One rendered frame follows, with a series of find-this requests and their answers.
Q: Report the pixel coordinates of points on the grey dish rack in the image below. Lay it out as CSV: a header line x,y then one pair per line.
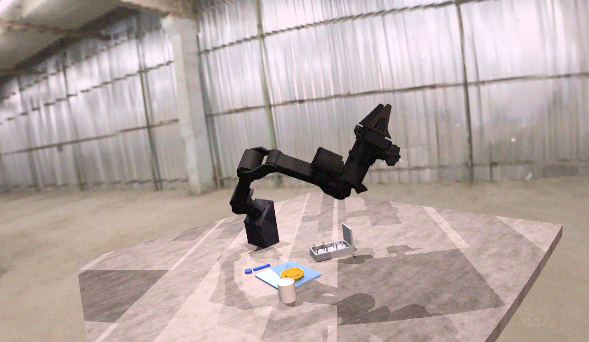
x,y
334,248

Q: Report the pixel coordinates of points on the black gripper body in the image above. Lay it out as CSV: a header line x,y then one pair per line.
x,y
367,141

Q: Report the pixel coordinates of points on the yellow plate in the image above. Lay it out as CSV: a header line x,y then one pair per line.
x,y
294,273

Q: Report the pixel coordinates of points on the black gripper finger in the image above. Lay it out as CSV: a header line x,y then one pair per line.
x,y
380,123
371,115

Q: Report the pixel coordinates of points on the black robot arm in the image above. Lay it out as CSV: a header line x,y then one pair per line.
x,y
327,171

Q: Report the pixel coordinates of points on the light blue flat square mat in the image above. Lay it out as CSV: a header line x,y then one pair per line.
x,y
271,276

